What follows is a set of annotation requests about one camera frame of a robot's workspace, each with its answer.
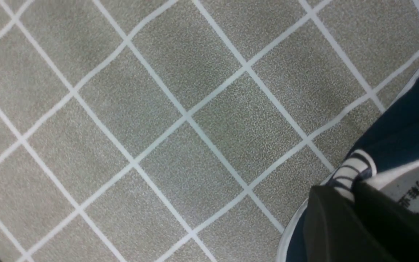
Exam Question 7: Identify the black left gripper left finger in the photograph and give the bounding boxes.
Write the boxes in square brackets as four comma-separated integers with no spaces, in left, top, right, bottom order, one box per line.
[303,186,395,262]

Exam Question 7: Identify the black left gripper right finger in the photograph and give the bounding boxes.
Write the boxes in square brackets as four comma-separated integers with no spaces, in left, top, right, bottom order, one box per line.
[352,182,419,262]

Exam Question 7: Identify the navy slip-on shoe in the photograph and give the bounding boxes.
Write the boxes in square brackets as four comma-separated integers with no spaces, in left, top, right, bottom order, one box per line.
[275,68,419,262]

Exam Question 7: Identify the grey checked floor cloth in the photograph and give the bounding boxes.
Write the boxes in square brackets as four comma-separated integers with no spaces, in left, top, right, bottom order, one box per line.
[0,0,419,262]

